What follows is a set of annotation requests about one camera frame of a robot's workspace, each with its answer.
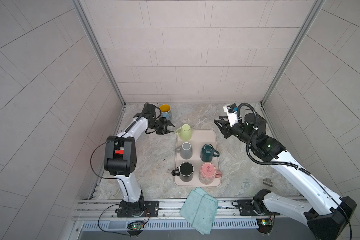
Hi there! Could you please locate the right circuit board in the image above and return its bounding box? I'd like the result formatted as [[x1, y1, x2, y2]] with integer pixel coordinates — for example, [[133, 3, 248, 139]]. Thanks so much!
[[256, 219, 274, 235]]

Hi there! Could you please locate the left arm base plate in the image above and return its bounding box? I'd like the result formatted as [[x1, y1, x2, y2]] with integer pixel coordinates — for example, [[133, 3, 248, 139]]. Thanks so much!
[[115, 201, 159, 218]]

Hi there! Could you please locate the black mug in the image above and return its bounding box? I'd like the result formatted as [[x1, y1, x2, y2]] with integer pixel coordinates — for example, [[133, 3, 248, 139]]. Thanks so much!
[[171, 162, 194, 182]]

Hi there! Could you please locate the pink glass mug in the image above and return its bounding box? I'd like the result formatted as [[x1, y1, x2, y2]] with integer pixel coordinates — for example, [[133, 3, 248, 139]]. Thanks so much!
[[199, 162, 223, 185]]

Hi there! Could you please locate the light green mug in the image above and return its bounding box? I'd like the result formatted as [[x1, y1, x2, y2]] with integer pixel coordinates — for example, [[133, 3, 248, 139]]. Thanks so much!
[[175, 124, 193, 142]]

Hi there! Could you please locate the circuit board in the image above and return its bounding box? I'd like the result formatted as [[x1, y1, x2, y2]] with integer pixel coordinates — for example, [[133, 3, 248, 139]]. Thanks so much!
[[256, 219, 274, 235], [127, 221, 145, 237]]

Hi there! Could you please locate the dark green mug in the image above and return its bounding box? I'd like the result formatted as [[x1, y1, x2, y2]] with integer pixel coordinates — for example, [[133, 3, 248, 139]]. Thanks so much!
[[200, 144, 220, 162]]

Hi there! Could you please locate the light blue butterfly mug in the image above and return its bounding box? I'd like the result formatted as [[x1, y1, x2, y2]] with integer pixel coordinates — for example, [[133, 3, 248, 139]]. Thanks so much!
[[160, 104, 172, 120]]

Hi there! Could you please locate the aluminium mounting rail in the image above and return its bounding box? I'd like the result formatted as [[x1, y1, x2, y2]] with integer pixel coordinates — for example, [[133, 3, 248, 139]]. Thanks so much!
[[71, 196, 322, 221]]

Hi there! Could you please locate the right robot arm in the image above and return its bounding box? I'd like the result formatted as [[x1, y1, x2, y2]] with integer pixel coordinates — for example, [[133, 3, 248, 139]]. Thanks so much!
[[214, 103, 357, 240]]

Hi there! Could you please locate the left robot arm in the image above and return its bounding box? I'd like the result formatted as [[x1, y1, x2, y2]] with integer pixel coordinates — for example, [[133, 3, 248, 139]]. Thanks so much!
[[100, 102, 173, 218]]

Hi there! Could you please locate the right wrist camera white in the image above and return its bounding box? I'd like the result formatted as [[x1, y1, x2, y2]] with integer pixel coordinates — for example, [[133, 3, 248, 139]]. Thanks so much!
[[223, 104, 241, 127]]

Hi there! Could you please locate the left circuit board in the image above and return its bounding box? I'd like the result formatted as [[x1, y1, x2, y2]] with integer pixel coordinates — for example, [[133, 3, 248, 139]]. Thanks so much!
[[127, 221, 145, 237]]

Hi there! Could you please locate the small metal fitting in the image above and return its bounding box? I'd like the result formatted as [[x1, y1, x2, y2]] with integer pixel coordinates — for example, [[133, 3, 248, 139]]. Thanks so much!
[[263, 178, 274, 188]]

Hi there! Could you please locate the teal cloth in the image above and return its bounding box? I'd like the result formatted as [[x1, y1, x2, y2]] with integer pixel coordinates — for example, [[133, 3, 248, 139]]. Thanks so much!
[[180, 187, 219, 235]]

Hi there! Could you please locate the beige tray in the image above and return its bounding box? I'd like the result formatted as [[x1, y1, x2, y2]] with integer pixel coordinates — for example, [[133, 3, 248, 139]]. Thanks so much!
[[173, 130, 222, 188]]

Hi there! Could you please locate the grey mug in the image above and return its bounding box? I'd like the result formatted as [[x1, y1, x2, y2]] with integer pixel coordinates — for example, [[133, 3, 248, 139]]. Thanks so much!
[[175, 142, 193, 160]]

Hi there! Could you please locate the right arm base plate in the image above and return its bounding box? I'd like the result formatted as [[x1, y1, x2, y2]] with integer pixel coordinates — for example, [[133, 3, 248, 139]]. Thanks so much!
[[232, 200, 272, 217]]

